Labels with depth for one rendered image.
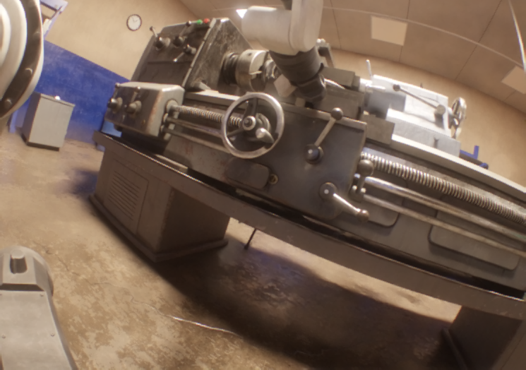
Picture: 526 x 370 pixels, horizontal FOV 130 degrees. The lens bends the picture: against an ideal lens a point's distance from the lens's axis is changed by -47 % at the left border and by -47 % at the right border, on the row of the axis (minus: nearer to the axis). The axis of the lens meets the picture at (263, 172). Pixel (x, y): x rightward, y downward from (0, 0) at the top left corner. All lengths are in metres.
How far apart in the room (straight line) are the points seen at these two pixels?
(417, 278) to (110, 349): 0.85
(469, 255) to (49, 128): 3.33
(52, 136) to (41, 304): 2.51
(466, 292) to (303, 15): 0.78
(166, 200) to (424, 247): 1.06
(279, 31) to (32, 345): 0.65
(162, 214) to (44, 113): 2.10
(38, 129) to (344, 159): 2.79
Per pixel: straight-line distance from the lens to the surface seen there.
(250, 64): 1.24
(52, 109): 2.88
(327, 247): 0.66
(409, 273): 0.69
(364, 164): 0.53
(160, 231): 1.12
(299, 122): 0.70
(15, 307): 0.55
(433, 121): 1.04
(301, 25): 0.36
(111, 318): 0.81
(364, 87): 0.92
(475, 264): 0.98
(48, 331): 0.51
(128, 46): 4.72
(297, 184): 0.67
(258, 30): 0.40
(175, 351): 0.76
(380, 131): 0.82
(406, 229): 0.84
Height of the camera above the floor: 0.58
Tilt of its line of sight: 1 degrees down
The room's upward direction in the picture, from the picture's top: 19 degrees clockwise
